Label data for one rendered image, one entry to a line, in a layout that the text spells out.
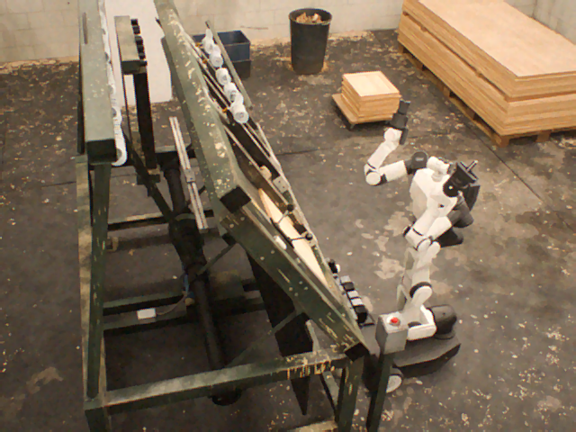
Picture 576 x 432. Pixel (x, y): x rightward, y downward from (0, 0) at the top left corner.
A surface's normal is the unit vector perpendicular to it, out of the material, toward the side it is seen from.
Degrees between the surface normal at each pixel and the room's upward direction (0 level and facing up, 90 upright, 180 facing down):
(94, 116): 0
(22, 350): 0
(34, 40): 90
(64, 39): 90
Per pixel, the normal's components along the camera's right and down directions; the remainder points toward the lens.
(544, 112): 0.28, 0.59
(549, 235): 0.03, -0.79
